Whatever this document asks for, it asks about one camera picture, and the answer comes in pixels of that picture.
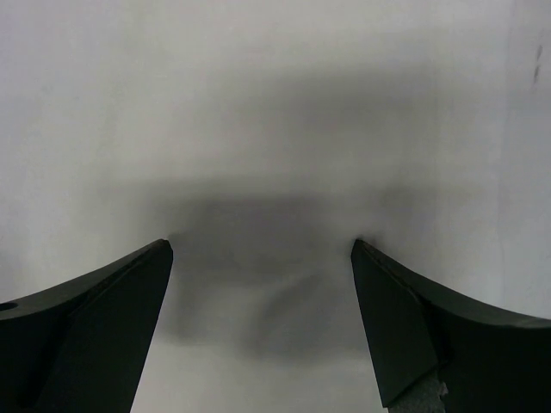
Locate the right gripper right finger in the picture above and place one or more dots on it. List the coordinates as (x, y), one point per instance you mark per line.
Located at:
(436, 350)

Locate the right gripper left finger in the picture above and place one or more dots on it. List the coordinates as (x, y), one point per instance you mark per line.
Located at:
(81, 346)

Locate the white cartoon print t-shirt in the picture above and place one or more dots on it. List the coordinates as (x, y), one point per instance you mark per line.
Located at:
(261, 138)

